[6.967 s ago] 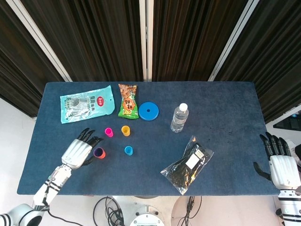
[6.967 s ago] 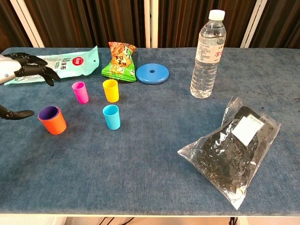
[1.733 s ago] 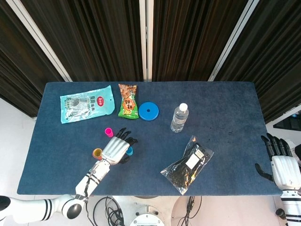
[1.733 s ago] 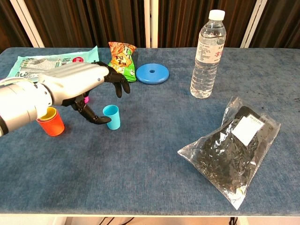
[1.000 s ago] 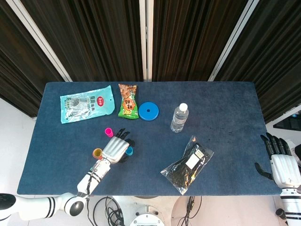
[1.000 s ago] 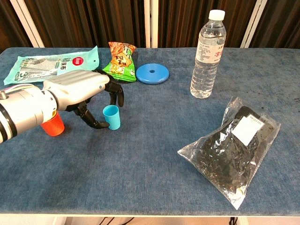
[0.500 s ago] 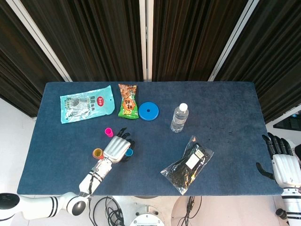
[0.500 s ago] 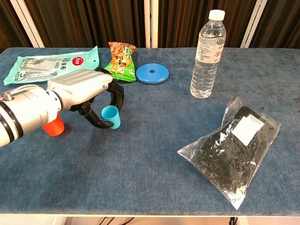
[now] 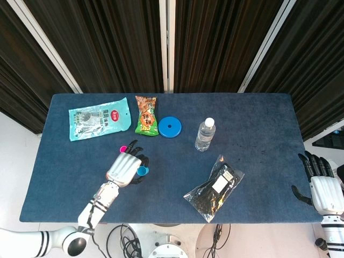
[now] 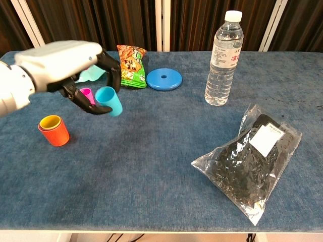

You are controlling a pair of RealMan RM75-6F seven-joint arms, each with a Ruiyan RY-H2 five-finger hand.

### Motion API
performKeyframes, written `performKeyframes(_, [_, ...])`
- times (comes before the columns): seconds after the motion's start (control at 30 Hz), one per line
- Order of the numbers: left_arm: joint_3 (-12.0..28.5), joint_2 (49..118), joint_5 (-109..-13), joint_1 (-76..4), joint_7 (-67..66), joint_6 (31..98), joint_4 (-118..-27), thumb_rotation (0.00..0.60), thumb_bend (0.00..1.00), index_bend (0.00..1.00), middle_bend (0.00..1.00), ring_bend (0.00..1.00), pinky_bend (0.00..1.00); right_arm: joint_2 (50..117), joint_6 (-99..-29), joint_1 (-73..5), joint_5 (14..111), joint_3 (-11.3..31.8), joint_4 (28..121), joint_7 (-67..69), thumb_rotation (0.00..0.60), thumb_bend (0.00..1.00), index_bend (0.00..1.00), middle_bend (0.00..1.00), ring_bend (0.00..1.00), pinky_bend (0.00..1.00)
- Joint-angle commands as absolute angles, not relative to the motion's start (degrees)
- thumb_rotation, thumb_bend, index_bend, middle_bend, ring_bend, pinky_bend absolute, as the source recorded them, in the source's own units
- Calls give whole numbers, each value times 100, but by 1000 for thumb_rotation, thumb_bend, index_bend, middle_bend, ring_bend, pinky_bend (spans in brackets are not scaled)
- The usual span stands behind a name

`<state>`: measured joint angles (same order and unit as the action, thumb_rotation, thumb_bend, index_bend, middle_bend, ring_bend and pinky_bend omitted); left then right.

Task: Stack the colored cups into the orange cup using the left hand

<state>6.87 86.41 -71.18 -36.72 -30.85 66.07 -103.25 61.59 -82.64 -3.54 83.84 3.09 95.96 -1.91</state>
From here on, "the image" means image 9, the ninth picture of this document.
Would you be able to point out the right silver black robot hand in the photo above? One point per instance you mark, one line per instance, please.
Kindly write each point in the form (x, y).
(325, 193)

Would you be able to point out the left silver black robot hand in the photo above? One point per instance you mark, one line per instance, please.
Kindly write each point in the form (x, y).
(123, 169)

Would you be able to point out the cyan plastic cup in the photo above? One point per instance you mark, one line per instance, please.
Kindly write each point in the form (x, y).
(142, 171)

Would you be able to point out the pink plastic cup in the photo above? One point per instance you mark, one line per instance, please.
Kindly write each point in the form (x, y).
(122, 149)

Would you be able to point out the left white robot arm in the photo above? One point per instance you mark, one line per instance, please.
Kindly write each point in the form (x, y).
(94, 209)

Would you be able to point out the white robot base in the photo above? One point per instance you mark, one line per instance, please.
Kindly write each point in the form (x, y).
(168, 248)

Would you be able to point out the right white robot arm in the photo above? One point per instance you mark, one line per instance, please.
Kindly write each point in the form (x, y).
(334, 233)

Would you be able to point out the blue table cloth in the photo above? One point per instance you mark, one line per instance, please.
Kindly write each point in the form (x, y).
(174, 161)

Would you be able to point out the teal cleaning cloth package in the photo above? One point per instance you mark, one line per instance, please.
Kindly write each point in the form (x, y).
(99, 121)

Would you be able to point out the green orange snack bag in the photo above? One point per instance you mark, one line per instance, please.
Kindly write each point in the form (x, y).
(146, 118)

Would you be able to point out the blue plastic disc with hole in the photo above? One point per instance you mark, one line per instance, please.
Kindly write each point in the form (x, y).
(174, 129)

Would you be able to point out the clear water bottle white cap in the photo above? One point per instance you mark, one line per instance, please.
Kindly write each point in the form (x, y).
(204, 137)

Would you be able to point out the clear bag with dark contents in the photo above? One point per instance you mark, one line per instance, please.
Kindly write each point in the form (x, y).
(212, 190)

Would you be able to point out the dark slatted partition panel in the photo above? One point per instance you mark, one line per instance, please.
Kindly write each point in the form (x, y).
(317, 67)
(107, 45)
(215, 45)
(18, 88)

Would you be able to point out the white partition frame post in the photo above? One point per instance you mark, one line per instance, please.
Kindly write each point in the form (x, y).
(167, 45)
(264, 45)
(45, 48)

